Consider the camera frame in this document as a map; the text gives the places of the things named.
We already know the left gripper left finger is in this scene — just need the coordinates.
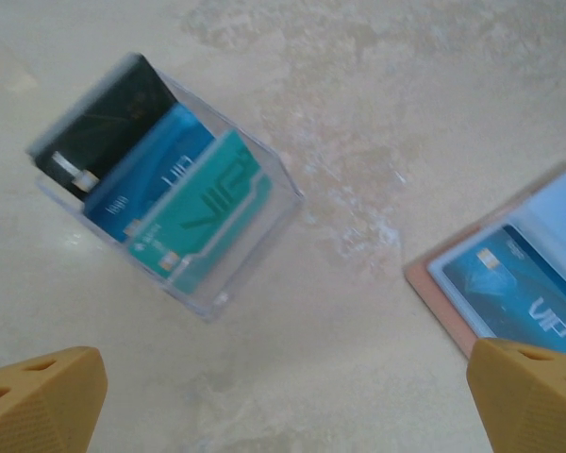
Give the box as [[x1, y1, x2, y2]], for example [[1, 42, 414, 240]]
[[0, 345, 108, 453]]

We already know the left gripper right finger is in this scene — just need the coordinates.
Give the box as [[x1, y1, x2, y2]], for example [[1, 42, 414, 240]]
[[466, 337, 566, 453]]

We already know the blue chip VIP card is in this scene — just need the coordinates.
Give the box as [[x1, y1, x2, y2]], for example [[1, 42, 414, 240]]
[[441, 225, 566, 360]]

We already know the pink card wallet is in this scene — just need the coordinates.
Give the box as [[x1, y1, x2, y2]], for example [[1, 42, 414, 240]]
[[404, 155, 566, 362]]

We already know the teal VIP card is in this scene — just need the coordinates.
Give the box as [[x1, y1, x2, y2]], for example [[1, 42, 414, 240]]
[[127, 129, 274, 296]]

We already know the black card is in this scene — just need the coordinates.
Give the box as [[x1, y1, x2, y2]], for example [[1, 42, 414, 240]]
[[27, 52, 178, 204]]

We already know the clear acrylic card box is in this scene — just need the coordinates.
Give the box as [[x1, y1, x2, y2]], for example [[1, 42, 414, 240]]
[[25, 51, 306, 325]]

